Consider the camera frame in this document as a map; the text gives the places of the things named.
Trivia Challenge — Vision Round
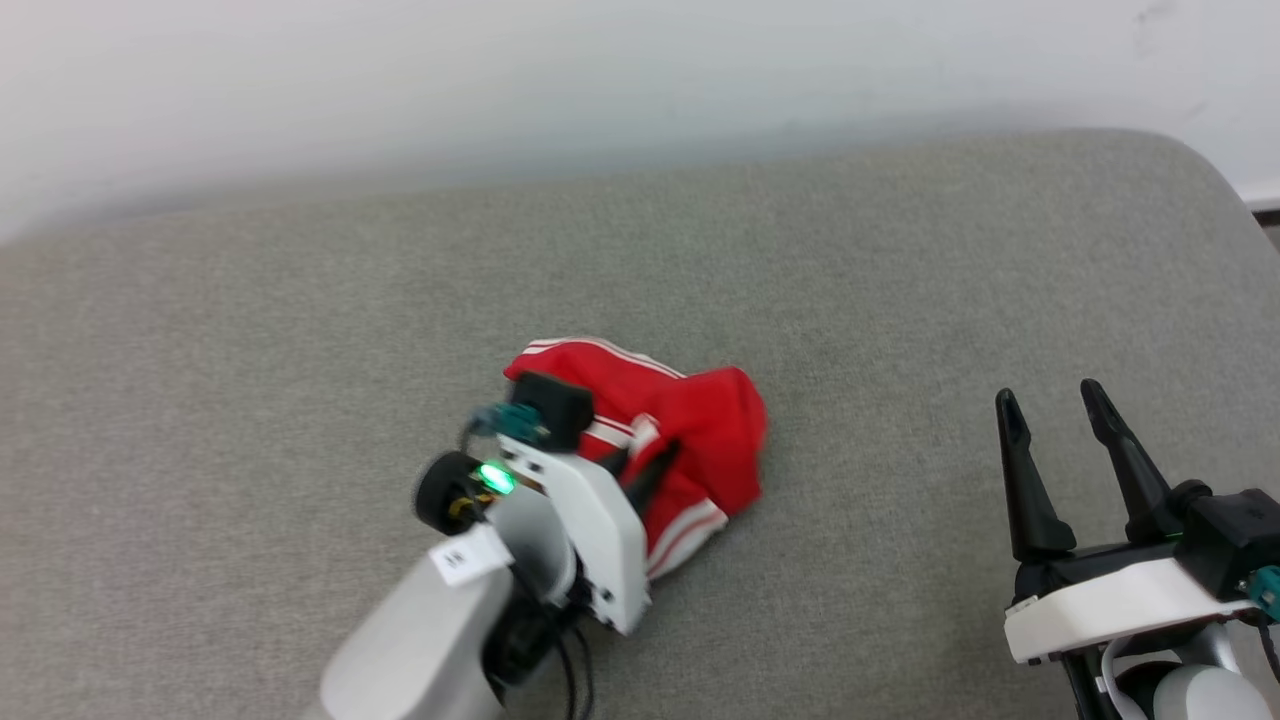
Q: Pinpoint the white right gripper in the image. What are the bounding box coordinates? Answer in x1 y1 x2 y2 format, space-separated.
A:
994 377 1258 667

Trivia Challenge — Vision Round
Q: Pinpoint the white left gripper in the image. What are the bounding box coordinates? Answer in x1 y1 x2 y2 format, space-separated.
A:
498 438 683 637

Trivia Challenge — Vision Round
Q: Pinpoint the red garment with white stripes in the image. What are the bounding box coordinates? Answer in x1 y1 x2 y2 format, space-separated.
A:
503 337 769 581

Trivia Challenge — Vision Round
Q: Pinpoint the teal left camera connector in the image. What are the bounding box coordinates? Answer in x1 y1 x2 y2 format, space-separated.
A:
470 404 549 447

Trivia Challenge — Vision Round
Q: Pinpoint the teal camera connector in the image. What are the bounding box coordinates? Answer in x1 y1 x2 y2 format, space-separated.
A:
470 404 549 447
1243 565 1280 623

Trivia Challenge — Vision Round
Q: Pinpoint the teal right camera connector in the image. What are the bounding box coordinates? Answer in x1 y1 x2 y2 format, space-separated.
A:
1243 565 1280 623

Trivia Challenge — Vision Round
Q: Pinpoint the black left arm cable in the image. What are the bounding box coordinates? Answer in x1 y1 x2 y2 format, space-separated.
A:
555 600 598 720

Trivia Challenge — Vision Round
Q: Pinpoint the white wall baseboard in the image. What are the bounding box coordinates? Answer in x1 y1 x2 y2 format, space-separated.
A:
1238 178 1280 227

